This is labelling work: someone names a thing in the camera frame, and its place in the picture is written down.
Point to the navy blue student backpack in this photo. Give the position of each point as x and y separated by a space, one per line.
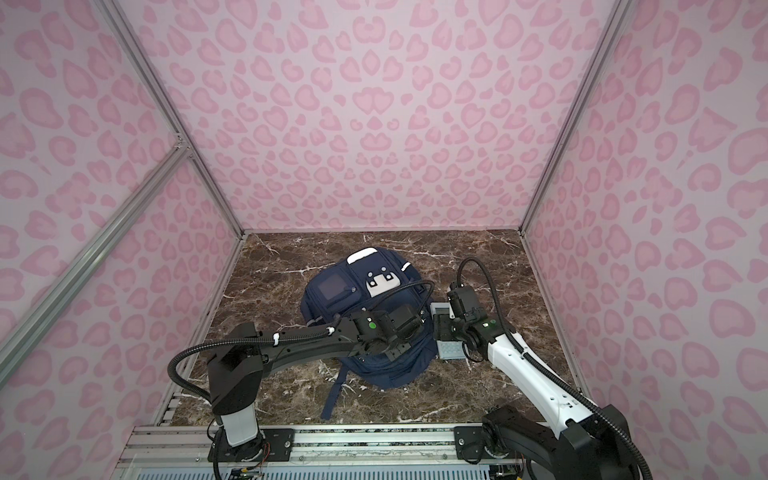
394 298

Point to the aluminium diagonal frame bar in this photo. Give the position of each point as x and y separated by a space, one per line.
40 318

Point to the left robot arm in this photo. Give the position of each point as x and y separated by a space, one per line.
237 367

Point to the aluminium frame corner post right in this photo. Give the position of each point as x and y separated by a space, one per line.
607 42

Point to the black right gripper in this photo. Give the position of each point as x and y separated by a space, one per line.
440 327

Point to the aluminium frame corner post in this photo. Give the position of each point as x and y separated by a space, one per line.
607 42
131 46

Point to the grey calculator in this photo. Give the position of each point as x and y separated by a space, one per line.
449 346

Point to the aluminium frame corner post left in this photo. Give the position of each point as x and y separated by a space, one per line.
131 46

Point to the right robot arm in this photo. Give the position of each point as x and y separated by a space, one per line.
576 440

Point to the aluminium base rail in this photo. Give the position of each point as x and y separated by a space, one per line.
369 430

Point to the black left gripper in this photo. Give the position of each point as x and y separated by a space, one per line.
405 346

